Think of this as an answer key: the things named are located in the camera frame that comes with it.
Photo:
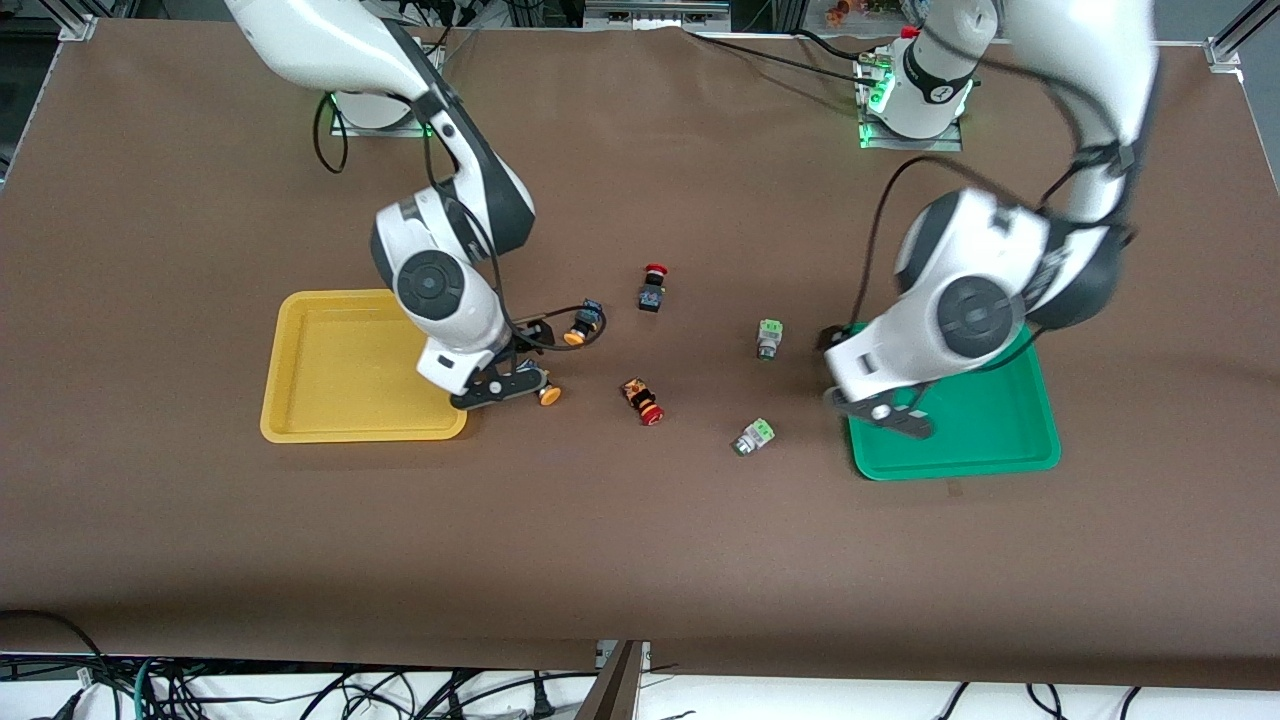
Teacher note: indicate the yellow push button switch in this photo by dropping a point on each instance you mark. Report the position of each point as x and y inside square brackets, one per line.
[575, 337]
[549, 396]

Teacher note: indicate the aluminium frame corner post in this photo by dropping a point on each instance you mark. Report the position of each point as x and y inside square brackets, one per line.
[78, 20]
[1235, 40]

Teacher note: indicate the red button black body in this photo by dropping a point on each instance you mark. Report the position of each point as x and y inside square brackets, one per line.
[652, 295]

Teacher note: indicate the brown table support beam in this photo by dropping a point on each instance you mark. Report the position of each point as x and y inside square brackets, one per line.
[618, 685]

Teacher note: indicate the green push button switch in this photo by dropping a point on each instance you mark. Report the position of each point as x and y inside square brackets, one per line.
[753, 436]
[768, 338]

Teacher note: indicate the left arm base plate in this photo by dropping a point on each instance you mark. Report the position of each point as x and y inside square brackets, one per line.
[915, 143]

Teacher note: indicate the aluminium profile rail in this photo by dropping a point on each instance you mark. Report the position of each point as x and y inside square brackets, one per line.
[655, 12]

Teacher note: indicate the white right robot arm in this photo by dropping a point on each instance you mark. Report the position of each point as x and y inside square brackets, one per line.
[430, 285]

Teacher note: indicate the yellow plastic tray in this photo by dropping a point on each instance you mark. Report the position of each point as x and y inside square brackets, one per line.
[340, 370]

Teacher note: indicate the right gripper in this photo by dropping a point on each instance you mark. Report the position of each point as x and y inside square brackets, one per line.
[537, 334]

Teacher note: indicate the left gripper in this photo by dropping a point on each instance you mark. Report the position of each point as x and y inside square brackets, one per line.
[832, 337]

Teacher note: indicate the green plastic tray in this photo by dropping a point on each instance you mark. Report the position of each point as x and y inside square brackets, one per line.
[980, 430]

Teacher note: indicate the white table edge bracket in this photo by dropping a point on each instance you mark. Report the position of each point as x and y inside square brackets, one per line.
[604, 653]

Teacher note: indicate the brown table mat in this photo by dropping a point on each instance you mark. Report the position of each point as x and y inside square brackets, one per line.
[640, 550]

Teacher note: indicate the red button orange body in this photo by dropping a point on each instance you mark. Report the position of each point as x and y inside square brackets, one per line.
[645, 405]

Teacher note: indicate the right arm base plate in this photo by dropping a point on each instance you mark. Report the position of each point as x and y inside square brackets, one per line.
[400, 130]

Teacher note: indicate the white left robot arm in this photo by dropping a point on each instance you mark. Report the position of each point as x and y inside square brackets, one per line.
[975, 315]

